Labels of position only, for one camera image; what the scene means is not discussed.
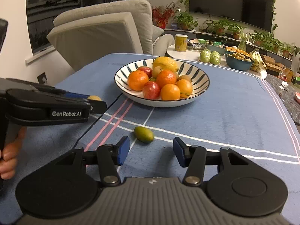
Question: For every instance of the tray of wrapped candies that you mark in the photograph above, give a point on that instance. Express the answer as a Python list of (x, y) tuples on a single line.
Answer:
[(195, 44)]

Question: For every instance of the red apple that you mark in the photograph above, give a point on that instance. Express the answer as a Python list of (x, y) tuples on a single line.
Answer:
[(151, 90), (144, 71)]

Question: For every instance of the yellow can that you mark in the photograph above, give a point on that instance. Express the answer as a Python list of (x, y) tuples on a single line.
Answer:
[(181, 43)]

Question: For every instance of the green oval kumquat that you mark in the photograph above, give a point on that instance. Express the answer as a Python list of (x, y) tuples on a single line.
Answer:
[(143, 134)]

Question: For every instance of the dark marble round table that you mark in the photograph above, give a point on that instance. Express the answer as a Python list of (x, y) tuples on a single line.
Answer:
[(288, 96)]

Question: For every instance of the yellow-green kumquat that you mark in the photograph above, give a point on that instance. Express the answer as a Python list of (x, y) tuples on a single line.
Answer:
[(152, 79)]

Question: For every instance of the pile of longans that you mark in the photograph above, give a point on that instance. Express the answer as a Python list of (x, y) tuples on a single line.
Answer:
[(239, 56)]

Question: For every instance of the brown kiwi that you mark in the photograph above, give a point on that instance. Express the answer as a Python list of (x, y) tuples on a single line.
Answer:
[(185, 77), (157, 71)]

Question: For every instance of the wall socket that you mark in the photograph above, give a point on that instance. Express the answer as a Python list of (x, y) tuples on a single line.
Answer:
[(42, 78)]

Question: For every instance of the blue striped tablecloth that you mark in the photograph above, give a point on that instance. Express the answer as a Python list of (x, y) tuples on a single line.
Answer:
[(234, 121)]

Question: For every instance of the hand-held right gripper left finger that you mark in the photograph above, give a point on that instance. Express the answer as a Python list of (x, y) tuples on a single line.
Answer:
[(124, 151)]

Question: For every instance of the beige armchair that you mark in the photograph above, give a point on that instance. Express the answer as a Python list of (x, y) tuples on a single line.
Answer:
[(93, 37)]

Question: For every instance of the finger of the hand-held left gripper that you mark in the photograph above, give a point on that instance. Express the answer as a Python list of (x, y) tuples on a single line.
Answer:
[(77, 95), (99, 105)]

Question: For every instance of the pink dish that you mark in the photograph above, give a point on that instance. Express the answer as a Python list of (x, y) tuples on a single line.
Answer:
[(297, 97)]

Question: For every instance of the striped white ceramic bowl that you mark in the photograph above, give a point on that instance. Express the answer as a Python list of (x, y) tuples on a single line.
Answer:
[(202, 78)]

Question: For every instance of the green box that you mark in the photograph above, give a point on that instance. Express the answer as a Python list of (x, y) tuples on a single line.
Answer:
[(296, 81)]

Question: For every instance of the potted green plant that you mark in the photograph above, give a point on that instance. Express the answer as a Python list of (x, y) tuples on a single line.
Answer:
[(286, 49), (259, 37), (274, 43), (185, 20), (220, 25)]

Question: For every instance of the glass vase with plant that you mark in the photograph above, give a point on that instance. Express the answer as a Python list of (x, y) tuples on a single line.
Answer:
[(242, 45)]

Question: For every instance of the grey television console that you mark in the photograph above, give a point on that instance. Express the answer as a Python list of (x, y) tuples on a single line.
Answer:
[(201, 34)]

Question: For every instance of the teal dish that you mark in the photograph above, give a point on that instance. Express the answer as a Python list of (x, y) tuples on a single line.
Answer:
[(216, 49)]

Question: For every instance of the blue bowl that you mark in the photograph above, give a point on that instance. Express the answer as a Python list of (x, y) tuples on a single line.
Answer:
[(238, 65)]

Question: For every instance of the white round coffee table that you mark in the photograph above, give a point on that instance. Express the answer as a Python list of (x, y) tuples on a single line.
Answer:
[(187, 55)]

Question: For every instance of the bunch of bananas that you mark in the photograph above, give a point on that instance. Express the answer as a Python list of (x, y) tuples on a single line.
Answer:
[(256, 63)]

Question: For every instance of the small brown cardboard box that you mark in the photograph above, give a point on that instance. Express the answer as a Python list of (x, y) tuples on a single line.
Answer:
[(287, 73)]

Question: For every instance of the wall-mounted television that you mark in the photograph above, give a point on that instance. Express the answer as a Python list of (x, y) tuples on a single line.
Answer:
[(229, 2)]

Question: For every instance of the small mandarin orange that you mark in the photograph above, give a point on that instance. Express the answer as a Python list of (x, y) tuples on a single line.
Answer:
[(170, 92), (184, 88)]

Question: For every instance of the golden kiwi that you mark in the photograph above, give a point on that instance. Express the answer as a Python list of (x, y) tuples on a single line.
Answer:
[(94, 97)]

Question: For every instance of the red flower arrangement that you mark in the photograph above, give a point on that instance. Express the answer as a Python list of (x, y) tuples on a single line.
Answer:
[(161, 13)]

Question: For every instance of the person's left hand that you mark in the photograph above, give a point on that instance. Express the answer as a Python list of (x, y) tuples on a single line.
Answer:
[(9, 157)]

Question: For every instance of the yellow lemon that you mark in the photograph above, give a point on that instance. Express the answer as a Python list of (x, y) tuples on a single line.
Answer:
[(165, 63)]

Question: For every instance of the orange basket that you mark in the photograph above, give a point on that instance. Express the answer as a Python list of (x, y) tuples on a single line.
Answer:
[(241, 51)]

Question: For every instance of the pack of green apples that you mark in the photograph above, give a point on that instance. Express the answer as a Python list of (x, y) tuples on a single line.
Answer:
[(209, 57)]

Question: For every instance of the open cardboard box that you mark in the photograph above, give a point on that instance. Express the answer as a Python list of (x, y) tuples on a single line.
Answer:
[(271, 69)]

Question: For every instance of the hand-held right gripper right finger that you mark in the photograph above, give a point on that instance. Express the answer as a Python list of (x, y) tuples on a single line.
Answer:
[(179, 151)]

